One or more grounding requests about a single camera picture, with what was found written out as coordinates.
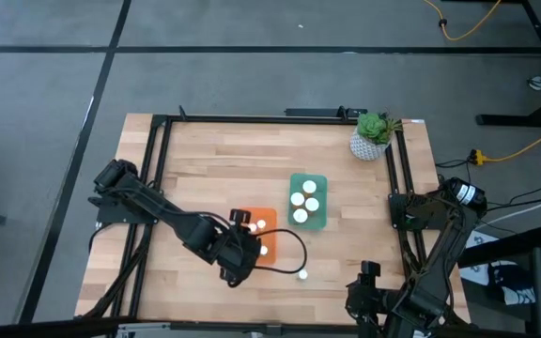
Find white cable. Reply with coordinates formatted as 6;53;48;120
481;189;541;229

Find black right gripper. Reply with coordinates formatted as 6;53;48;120
344;281;399;338

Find green plastic bin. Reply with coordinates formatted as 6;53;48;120
287;172;329;232

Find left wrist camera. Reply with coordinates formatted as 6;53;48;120
228;208;253;227

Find black left camera cable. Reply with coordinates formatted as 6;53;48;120
250;227;309;275

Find succulent in white pot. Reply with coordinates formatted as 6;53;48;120
348;111;404;162

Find yellow cord with black connector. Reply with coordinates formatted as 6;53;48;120
423;0;503;42

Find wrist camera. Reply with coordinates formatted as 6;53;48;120
361;260;382;284
228;208;253;227

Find orange plastic bin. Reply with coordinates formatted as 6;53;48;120
237;207;279;267

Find yellow cord with yellow plug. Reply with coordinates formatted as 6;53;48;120
469;116;541;166

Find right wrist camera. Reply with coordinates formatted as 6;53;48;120
361;260;382;284

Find black aluminium station frame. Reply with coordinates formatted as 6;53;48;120
0;105;472;338

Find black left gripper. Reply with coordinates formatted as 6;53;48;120
209;223;264;289

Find black power cable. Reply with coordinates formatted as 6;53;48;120
434;158;476;171

